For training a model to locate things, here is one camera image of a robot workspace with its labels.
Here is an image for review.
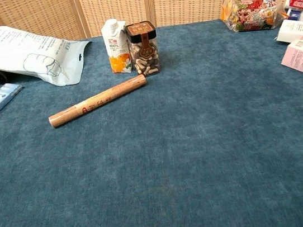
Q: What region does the wooden rolling pin stick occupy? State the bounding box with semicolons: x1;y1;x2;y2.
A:
44;74;152;130

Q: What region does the blue tablecloth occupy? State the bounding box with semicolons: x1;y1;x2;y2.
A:
0;6;303;227

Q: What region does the clear jar of snacks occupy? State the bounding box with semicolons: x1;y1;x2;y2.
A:
124;20;163;79

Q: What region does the orange juice carton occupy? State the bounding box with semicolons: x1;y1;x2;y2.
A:
99;16;134;76

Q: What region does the colourful candy bag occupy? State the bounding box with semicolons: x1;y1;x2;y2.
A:
218;0;289;36

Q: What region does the white printed plastic bag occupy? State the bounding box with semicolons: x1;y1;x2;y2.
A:
0;11;98;95

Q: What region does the white long box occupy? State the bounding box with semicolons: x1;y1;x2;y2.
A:
273;17;303;46

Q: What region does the blue white small box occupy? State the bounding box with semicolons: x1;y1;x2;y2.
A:
285;6;303;27

